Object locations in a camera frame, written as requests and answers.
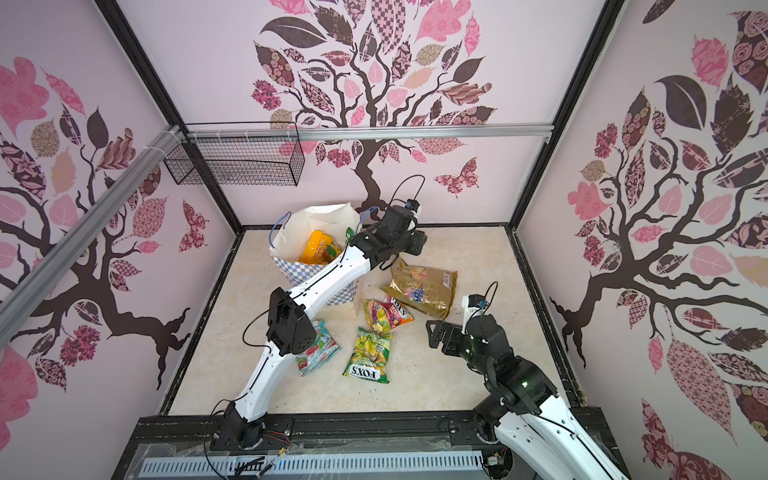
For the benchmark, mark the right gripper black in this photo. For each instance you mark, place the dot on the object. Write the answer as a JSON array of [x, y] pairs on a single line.
[[437, 335]]

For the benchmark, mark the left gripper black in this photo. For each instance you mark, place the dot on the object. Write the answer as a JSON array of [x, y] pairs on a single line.
[[416, 240]]

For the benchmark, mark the gold snack bag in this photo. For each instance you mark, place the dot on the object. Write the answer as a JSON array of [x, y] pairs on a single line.
[[428, 290]]

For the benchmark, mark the blue checkered paper bag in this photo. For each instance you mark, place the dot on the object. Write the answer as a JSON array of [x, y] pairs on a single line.
[[318, 286]]

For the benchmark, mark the orange pink Fox's fruits bag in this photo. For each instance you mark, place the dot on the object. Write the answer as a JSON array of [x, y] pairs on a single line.
[[383, 316]]

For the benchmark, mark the green Fox's candy bag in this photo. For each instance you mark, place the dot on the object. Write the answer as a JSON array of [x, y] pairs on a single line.
[[370, 356]]

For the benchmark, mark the teal red candy bag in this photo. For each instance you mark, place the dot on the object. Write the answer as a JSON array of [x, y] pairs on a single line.
[[320, 352]]

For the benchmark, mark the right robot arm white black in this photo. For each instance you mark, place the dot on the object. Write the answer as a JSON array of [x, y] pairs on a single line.
[[523, 411]]

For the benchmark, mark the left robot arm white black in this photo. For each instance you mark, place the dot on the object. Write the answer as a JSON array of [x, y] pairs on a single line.
[[290, 331]]

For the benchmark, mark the yellow orange snack bag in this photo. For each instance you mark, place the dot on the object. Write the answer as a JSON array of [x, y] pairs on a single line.
[[320, 249]]

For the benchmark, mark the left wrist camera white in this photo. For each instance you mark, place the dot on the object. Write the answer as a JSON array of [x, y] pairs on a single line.
[[414, 206]]

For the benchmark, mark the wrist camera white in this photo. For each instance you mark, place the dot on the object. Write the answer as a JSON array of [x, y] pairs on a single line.
[[414, 206], [472, 304]]

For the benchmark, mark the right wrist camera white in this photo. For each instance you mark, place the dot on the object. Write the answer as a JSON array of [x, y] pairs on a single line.
[[472, 304]]

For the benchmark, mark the back aluminium rail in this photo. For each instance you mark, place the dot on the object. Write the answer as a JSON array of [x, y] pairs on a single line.
[[375, 133]]

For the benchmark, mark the aluminium rail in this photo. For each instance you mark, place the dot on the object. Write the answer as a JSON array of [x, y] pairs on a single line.
[[375, 133], [19, 305]]

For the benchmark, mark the black wire basket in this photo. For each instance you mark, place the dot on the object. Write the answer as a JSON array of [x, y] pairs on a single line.
[[263, 153]]

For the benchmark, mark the white slotted cable duct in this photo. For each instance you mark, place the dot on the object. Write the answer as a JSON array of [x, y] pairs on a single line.
[[315, 465]]

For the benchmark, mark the left aluminium rail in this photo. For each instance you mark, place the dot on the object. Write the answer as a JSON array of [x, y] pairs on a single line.
[[19, 305]]

